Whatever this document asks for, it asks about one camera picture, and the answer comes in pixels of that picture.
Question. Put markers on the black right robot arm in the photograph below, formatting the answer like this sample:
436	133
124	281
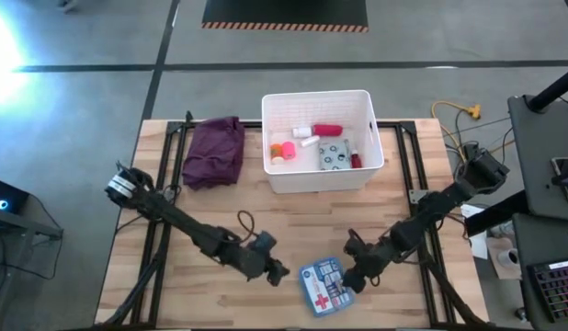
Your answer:
440	202

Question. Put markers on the white perforated plastic basket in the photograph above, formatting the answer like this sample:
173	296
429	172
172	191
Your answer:
284	179

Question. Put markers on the pink bandage roll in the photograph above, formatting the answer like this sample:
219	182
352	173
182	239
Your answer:
289	150

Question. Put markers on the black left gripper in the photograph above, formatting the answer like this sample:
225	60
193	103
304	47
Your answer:
261	264

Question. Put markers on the dark side desk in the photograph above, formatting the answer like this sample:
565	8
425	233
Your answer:
541	234

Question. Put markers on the white paper sheet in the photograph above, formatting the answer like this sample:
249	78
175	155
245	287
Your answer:
478	241

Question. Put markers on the black smartphone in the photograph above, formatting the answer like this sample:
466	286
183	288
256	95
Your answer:
566	177

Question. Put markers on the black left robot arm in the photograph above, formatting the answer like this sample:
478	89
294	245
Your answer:
183	220

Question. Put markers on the black device with blue light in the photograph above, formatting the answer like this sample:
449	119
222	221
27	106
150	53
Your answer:
3	195

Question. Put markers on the black metal table frame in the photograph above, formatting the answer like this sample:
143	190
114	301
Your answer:
401	147

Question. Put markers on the orange pill bottle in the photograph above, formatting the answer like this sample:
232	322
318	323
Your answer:
276	153

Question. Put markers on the black pole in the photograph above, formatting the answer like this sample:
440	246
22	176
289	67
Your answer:
555	89

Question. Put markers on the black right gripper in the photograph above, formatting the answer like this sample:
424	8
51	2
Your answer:
366	258

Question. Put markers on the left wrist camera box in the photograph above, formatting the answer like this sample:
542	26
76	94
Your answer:
264	240

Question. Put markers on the black backlit keyboard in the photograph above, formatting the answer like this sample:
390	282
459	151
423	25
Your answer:
557	289

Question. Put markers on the white cup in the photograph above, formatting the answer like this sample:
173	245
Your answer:
509	257

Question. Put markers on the small red bottle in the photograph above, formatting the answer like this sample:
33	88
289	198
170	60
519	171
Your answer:
356	160

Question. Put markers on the blue plastic first aid box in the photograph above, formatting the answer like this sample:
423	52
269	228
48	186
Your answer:
321	294

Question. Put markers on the black hazard-striped floor mat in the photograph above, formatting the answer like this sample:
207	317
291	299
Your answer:
284	11

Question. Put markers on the small white tube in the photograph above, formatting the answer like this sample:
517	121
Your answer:
310	141

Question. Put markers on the purple cloth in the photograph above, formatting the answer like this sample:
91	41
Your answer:
215	151

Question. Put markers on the white pouch with blue print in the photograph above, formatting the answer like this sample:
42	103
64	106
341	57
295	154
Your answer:
334	155

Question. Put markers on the grey side table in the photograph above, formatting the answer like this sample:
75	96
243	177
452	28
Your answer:
537	151

